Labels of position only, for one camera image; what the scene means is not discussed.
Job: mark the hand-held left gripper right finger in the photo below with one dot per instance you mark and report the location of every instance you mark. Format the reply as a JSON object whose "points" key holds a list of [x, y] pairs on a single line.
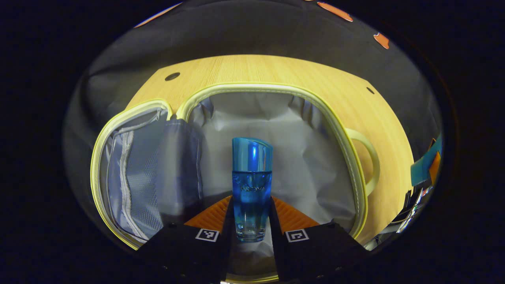
{"points": [[282, 256]]}

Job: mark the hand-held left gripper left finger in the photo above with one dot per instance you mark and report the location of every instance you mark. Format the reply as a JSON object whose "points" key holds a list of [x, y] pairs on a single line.
{"points": [[221, 256]]}

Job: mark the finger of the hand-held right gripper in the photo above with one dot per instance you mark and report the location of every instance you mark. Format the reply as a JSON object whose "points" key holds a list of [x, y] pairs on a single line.
{"points": [[435, 167]]}

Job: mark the blue skin care bottle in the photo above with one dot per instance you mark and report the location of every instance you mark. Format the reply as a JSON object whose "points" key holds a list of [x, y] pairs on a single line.
{"points": [[252, 185]]}

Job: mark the pale yellow suitcase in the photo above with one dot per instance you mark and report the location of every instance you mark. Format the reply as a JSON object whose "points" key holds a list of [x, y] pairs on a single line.
{"points": [[276, 130]]}

